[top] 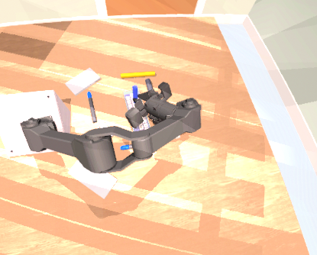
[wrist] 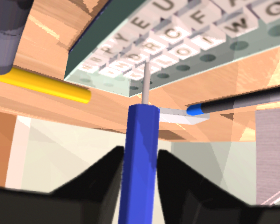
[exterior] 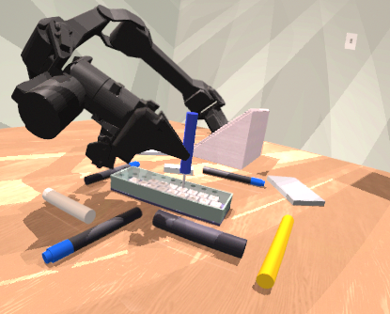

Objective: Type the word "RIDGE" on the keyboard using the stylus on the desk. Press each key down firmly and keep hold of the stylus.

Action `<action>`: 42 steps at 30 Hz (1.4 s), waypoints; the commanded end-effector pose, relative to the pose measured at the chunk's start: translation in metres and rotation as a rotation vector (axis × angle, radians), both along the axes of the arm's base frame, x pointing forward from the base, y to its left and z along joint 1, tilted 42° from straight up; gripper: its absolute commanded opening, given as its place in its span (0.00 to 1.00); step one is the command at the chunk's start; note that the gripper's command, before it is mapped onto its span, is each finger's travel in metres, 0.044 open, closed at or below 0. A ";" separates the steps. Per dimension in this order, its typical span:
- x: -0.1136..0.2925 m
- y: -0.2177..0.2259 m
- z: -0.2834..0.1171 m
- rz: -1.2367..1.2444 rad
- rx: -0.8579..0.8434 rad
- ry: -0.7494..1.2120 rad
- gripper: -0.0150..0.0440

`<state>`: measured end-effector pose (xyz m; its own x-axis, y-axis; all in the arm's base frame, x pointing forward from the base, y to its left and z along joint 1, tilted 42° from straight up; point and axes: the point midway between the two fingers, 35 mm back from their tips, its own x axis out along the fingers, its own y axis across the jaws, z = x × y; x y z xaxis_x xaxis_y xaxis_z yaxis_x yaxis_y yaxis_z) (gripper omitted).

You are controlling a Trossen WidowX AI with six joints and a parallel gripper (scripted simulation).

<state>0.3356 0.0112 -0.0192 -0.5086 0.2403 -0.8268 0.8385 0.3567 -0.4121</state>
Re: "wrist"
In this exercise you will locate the blue stylus with silver tip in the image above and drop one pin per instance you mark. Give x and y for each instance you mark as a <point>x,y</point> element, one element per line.
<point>140,159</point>

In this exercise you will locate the yellow cylinder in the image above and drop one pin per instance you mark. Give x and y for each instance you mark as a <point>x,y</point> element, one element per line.
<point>46,85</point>

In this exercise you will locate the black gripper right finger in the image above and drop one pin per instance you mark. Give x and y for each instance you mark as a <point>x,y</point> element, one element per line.
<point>187,197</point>

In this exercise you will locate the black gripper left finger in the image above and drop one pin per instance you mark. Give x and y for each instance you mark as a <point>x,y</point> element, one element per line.
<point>89,198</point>

